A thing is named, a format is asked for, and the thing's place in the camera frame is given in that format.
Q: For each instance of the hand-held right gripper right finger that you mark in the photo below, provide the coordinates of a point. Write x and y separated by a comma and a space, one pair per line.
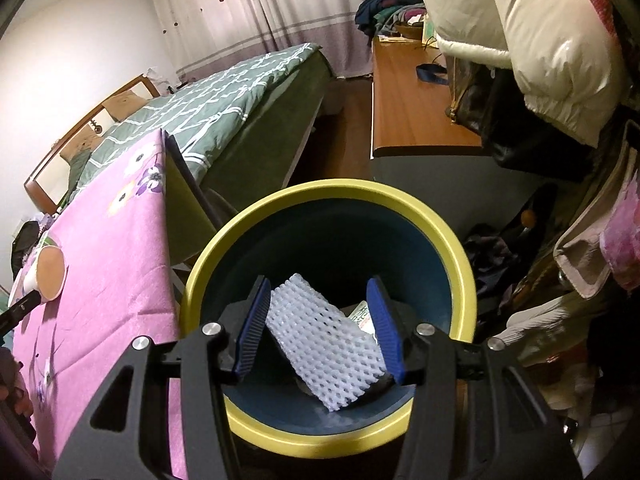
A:
387, 330

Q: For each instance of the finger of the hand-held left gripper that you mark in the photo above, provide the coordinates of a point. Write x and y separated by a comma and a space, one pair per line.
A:
20, 310

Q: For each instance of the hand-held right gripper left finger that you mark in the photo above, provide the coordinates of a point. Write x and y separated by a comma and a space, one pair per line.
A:
252, 332

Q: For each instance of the green and white packet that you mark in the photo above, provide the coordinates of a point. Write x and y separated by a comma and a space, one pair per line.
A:
362, 317

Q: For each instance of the white paper cup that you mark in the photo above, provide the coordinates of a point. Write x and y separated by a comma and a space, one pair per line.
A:
50, 270

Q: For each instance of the white foam net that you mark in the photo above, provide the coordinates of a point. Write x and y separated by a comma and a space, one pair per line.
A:
320, 350

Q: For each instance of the yellow rimmed blue trash bin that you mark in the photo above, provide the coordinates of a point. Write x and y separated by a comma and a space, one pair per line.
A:
330, 191

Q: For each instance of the dark cloth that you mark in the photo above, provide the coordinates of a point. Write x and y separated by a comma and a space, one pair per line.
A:
25, 242

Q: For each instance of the pink floral table cloth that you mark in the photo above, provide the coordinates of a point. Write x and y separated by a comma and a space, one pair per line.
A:
110, 285

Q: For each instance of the wooden desk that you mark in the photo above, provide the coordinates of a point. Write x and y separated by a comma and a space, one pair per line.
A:
410, 110

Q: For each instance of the wooden headboard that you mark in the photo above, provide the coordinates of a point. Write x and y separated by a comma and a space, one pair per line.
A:
120, 105

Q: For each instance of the black bag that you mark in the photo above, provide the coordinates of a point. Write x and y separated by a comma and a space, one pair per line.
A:
530, 140

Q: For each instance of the bed with green cover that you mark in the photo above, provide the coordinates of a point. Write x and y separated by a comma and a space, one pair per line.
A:
210, 95

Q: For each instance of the brown patterned handbag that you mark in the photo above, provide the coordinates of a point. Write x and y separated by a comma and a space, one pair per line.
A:
470, 95

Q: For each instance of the pile of dark clothes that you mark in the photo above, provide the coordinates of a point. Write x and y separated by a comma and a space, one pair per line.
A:
385, 10

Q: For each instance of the cream puffer jacket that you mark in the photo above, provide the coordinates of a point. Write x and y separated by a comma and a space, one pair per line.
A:
540, 35

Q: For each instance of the striped beige curtain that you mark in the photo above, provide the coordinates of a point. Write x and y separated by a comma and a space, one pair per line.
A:
280, 0

